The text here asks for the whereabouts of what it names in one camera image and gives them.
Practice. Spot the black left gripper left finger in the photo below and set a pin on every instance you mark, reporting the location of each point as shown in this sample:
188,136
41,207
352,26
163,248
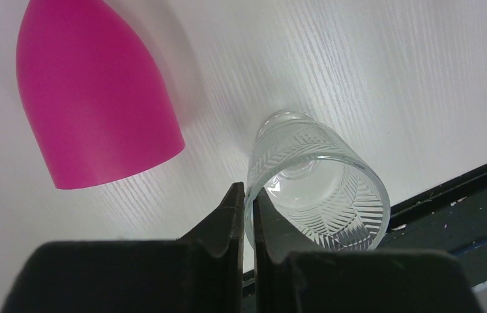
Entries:
198,272

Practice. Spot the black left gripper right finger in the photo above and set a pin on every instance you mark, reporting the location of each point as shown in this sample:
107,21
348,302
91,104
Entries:
294,274

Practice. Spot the clear glass tumbler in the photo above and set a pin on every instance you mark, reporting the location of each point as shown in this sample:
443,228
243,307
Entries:
318,183

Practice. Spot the pink plastic wine glass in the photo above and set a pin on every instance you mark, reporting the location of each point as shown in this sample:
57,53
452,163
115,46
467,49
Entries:
93,94

